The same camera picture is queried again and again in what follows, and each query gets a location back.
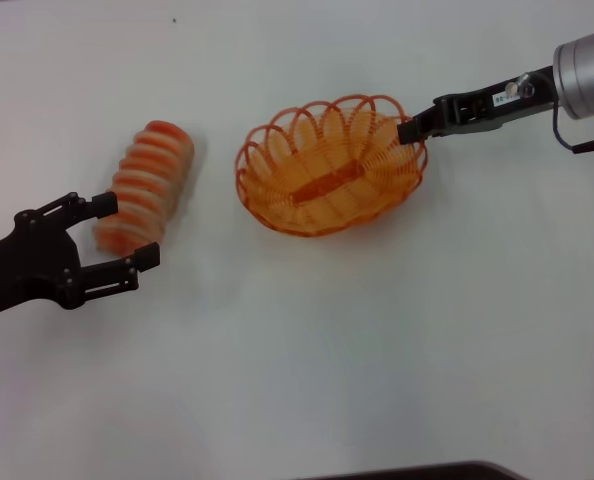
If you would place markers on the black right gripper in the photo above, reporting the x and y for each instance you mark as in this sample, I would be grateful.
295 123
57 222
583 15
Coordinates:
477 107

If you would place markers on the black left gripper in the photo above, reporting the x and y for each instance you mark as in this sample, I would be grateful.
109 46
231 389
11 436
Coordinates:
32 260

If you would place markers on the orange striped bread loaf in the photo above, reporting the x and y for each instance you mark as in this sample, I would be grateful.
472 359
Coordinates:
152 165

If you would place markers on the orange woven plastic basket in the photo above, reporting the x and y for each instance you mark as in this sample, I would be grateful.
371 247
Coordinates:
327 180

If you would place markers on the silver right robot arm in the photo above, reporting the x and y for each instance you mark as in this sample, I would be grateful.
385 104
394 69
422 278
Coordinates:
582 65

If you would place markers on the dark robot torso edge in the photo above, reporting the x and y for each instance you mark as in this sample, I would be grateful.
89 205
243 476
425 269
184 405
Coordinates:
427 472

